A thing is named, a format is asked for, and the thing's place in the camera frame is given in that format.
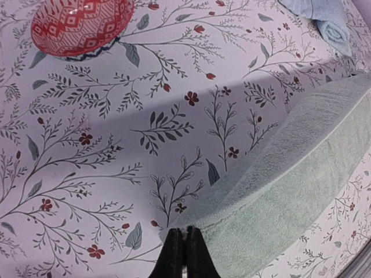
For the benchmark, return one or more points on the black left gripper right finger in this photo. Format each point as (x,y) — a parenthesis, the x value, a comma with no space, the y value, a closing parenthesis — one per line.
(199,263)

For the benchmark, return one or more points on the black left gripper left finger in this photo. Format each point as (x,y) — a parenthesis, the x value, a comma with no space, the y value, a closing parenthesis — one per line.
(170,261)

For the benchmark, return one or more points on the green panda towel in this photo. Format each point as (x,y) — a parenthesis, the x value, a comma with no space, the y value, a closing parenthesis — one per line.
(259,208)

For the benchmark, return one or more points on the light blue rolled towel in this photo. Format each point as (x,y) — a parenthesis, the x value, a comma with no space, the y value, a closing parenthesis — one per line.
(330,18)

